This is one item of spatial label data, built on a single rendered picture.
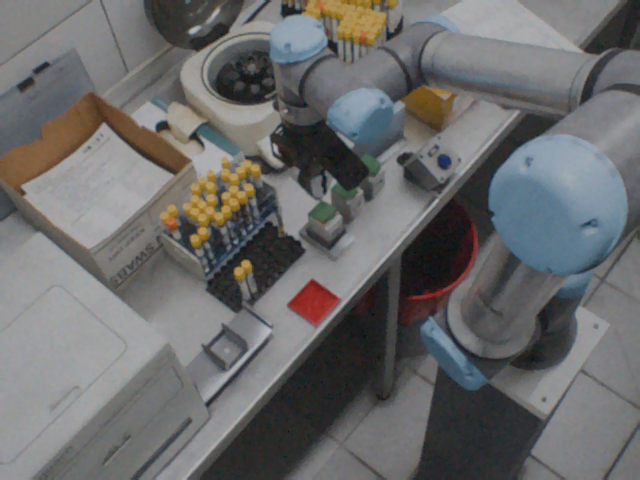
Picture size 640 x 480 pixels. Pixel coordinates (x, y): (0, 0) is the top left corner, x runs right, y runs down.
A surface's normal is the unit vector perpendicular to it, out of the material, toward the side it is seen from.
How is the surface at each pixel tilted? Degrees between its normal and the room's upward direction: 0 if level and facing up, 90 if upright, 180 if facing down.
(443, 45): 36
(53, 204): 0
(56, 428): 0
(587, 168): 12
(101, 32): 90
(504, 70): 56
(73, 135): 88
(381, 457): 0
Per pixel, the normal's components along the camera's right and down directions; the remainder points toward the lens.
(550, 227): -0.77, 0.49
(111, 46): 0.76, 0.51
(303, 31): -0.06, -0.54
